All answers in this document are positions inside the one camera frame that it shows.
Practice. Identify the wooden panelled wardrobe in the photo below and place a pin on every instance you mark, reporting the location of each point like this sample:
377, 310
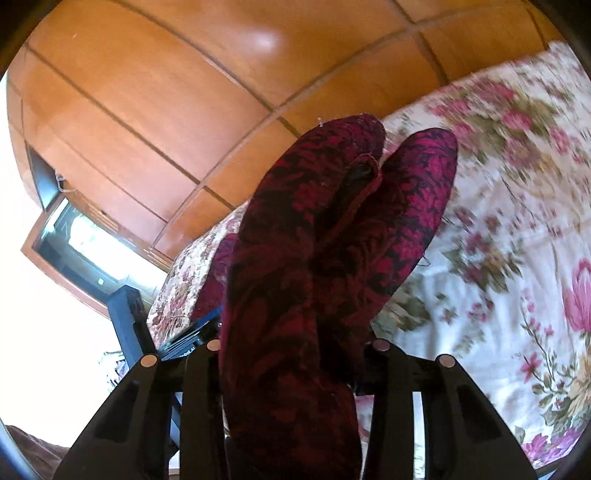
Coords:
161, 92

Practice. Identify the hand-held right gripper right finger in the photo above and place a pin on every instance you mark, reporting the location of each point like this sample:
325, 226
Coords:
392, 415

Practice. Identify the floral printed blanket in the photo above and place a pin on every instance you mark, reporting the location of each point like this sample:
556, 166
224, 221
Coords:
485, 277

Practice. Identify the maroon patterned knit garment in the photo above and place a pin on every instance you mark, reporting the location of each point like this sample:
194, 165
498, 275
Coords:
300, 277

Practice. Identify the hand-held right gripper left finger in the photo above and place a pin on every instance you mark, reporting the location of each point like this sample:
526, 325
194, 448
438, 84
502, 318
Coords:
194, 406

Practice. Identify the wooden framed window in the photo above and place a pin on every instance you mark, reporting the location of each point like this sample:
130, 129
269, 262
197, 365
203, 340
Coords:
87, 249

